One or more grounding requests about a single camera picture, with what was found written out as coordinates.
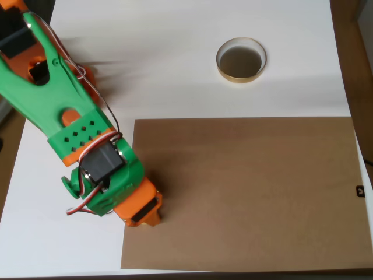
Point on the round bowl with gold rim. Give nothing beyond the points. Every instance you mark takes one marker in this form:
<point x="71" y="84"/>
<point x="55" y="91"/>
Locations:
<point x="240" y="62"/>

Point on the small black tag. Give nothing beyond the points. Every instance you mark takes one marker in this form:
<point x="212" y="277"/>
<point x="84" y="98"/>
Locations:
<point x="360" y="191"/>

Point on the brown cardboard mat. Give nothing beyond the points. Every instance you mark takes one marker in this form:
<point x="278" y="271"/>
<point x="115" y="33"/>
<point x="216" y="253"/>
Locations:
<point x="247" y="189"/>

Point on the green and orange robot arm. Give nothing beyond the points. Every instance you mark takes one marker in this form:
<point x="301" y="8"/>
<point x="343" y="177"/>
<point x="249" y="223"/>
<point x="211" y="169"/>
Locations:
<point x="43" y="96"/>

